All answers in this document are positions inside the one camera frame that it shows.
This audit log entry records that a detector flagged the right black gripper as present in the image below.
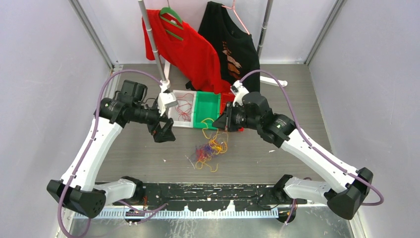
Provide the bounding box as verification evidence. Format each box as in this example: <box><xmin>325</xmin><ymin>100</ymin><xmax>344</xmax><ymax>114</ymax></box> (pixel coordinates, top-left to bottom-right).
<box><xmin>213</xmin><ymin>101</ymin><xmax>261</xmax><ymax>132</ymax></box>

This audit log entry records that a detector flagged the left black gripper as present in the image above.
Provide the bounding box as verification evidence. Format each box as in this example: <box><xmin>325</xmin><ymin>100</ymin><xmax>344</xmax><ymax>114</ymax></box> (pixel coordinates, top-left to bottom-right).
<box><xmin>133</xmin><ymin>100</ymin><xmax>176</xmax><ymax>142</ymax></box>

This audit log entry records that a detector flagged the coloured cable pile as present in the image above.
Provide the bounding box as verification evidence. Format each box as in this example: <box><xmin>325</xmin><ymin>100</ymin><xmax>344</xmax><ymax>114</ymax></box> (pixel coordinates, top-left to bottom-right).
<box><xmin>193</xmin><ymin>131</ymin><xmax>229</xmax><ymax>173</ymax></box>

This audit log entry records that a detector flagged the red cable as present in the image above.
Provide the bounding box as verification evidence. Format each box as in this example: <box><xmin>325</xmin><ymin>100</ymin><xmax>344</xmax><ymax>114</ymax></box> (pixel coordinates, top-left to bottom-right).
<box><xmin>174</xmin><ymin>93</ymin><xmax>195</xmax><ymax>123</ymax></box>

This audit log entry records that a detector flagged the yellow cable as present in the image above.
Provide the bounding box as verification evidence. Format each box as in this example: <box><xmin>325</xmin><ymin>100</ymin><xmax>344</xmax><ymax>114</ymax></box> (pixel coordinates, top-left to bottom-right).
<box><xmin>201</xmin><ymin>118</ymin><xmax>227</xmax><ymax>140</ymax></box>

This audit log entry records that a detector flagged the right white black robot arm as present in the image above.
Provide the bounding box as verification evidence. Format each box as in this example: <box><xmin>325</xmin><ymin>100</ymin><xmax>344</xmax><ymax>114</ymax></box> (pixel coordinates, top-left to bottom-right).
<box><xmin>212</xmin><ymin>92</ymin><xmax>373</xmax><ymax>220</ymax></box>

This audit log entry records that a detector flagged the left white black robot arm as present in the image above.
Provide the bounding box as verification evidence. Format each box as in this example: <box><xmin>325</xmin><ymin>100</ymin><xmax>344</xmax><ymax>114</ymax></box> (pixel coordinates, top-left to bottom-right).
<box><xmin>47</xmin><ymin>80</ymin><xmax>177</xmax><ymax>219</ymax></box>

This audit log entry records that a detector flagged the red plastic bin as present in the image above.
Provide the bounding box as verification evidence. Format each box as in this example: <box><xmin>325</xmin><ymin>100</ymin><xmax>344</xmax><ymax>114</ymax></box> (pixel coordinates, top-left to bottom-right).
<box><xmin>219</xmin><ymin>92</ymin><xmax>244</xmax><ymax>132</ymax></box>

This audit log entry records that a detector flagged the white plastic bin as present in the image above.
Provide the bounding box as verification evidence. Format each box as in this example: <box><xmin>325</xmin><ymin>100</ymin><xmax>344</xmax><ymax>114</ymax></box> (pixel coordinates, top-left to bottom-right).
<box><xmin>168</xmin><ymin>90</ymin><xmax>197</xmax><ymax>128</ymax></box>

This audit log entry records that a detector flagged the green plastic bin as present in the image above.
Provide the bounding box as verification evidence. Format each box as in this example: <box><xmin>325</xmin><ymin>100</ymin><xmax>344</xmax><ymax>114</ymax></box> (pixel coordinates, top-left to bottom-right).
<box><xmin>193</xmin><ymin>91</ymin><xmax>220</xmax><ymax>130</ymax></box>

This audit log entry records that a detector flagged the metal clothes rack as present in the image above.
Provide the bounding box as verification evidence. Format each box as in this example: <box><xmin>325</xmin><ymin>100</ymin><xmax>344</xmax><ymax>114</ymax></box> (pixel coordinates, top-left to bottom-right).
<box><xmin>138</xmin><ymin>0</ymin><xmax>288</xmax><ymax>96</ymax></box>

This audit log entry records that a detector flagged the black printed t-shirt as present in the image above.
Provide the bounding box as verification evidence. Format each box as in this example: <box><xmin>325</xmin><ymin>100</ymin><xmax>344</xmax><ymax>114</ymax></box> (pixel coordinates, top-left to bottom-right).
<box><xmin>185</xmin><ymin>1</ymin><xmax>260</xmax><ymax>94</ymax></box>

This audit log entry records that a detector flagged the red t-shirt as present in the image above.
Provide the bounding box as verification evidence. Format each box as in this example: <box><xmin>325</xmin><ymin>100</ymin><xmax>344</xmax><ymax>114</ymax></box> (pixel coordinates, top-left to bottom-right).
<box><xmin>147</xmin><ymin>9</ymin><xmax>231</xmax><ymax>94</ymax></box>

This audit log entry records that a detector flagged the pink clothes hanger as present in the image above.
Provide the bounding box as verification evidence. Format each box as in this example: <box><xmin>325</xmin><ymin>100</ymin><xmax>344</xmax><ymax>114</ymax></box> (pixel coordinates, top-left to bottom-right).
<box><xmin>222</xmin><ymin>0</ymin><xmax>250</xmax><ymax>35</ymax></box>

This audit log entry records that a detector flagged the green clothes hanger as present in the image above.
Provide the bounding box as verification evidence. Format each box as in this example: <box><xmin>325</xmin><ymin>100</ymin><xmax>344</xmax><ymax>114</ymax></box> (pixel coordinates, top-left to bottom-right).
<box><xmin>159</xmin><ymin>6</ymin><xmax>183</xmax><ymax>30</ymax></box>

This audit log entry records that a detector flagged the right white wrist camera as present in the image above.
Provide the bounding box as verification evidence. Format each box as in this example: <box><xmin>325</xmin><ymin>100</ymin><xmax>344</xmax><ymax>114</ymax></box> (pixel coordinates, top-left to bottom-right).
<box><xmin>231</xmin><ymin>80</ymin><xmax>249</xmax><ymax>106</ymax></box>

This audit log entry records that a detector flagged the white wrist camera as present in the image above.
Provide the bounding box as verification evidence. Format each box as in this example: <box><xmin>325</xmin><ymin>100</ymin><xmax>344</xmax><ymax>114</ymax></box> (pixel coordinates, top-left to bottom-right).
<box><xmin>231</xmin><ymin>80</ymin><xmax>249</xmax><ymax>106</ymax></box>
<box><xmin>157</xmin><ymin>92</ymin><xmax>178</xmax><ymax>117</ymax></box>

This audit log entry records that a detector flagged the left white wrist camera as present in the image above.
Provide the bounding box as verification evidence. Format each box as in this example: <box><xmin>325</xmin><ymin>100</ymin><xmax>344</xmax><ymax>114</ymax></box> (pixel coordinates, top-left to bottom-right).
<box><xmin>157</xmin><ymin>92</ymin><xmax>178</xmax><ymax>117</ymax></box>

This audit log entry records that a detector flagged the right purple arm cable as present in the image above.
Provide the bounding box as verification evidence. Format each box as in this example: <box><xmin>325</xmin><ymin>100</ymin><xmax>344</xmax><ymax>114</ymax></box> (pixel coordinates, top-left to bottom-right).
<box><xmin>239</xmin><ymin>69</ymin><xmax>385</xmax><ymax>226</ymax></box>

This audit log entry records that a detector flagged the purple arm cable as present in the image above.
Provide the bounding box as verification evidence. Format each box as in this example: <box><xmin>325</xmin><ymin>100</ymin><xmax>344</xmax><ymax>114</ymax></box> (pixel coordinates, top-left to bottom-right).
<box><xmin>57</xmin><ymin>69</ymin><xmax>169</xmax><ymax>238</ymax></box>
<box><xmin>239</xmin><ymin>69</ymin><xmax>385</xmax><ymax>226</ymax></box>

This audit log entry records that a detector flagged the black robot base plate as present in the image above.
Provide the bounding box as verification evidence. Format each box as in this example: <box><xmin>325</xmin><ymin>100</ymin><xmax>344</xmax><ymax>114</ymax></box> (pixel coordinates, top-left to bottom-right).
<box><xmin>125</xmin><ymin>183</ymin><xmax>292</xmax><ymax>212</ymax></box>

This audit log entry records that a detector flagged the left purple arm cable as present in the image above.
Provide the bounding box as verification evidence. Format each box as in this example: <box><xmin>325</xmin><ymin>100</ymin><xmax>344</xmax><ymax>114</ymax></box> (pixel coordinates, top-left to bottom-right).
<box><xmin>57</xmin><ymin>69</ymin><xmax>169</xmax><ymax>238</ymax></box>

